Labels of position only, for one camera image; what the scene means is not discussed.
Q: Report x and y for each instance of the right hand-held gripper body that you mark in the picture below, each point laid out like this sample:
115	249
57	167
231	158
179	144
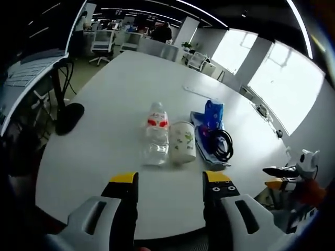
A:
307	163

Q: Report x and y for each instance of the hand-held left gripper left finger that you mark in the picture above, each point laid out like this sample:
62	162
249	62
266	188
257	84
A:
115	209

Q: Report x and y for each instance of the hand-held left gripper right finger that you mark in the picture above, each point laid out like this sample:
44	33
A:
222	206

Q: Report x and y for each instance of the blue cloth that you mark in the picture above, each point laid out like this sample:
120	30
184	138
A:
202	142

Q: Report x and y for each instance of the white paper cup green print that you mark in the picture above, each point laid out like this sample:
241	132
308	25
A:
183	143

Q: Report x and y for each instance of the clear plastic water bottle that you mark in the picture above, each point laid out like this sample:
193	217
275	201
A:
156	136

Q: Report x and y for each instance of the person's right hand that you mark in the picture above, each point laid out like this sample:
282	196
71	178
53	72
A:
312	192

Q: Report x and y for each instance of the small black object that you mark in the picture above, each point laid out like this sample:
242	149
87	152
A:
280	133

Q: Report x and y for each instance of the black monitor stand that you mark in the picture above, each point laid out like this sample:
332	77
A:
68	117

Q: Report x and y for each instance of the white flat strip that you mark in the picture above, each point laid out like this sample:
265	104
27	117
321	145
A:
199	91

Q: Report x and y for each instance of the white table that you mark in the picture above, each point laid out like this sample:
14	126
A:
125	86

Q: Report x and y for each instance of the white office chair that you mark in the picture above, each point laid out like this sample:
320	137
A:
130	41
196	60
102	43

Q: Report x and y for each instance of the green potted plant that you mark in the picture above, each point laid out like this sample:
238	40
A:
187	45

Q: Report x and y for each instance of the white side desk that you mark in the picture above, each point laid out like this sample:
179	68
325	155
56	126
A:
28	70

